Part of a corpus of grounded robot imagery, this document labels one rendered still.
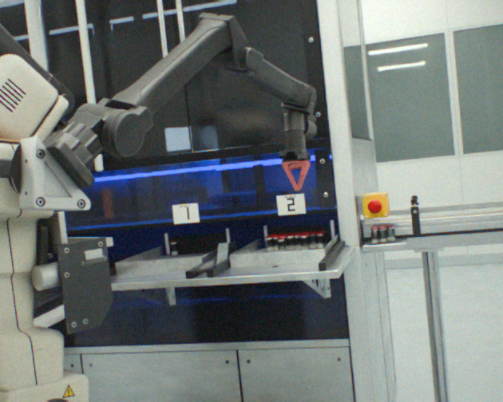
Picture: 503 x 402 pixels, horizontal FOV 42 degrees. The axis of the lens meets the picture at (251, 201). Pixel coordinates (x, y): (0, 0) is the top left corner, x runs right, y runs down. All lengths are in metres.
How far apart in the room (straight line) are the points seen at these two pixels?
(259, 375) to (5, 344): 1.09
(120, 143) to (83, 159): 0.08
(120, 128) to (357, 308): 1.11
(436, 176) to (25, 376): 5.64
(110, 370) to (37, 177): 1.33
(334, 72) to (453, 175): 4.66
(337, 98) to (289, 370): 0.84
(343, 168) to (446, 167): 4.62
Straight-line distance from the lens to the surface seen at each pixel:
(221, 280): 1.65
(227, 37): 1.37
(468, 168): 6.56
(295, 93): 1.69
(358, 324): 2.03
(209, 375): 2.18
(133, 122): 1.15
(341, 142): 1.96
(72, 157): 1.06
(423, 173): 6.55
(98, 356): 2.31
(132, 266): 1.89
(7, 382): 1.22
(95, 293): 1.25
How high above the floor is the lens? 1.15
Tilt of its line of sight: 3 degrees down
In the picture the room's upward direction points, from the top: 6 degrees counter-clockwise
